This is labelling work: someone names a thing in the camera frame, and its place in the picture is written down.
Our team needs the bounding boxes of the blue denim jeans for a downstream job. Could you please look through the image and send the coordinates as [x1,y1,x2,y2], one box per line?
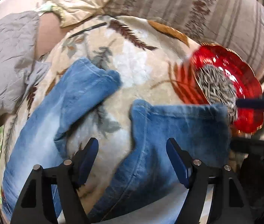
[2,58,230,223]

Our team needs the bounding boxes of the grey quilted pillow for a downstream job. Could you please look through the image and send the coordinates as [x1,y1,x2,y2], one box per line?
[0,11,49,117]

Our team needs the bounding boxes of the sunflower seeds pile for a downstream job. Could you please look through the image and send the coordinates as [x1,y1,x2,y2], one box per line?
[197,64,237,124]

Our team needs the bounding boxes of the leaf pattern beige blanket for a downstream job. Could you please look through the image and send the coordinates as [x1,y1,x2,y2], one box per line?
[0,16,207,220]

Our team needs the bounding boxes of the red glass bowl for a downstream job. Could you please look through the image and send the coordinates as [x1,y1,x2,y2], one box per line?
[190,43,264,135]

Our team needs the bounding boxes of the black pen on bed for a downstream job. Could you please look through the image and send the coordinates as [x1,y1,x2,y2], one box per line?
[69,22,107,38]

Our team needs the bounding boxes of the brown striped pillow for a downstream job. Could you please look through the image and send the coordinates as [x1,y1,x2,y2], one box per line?
[104,0,264,78]

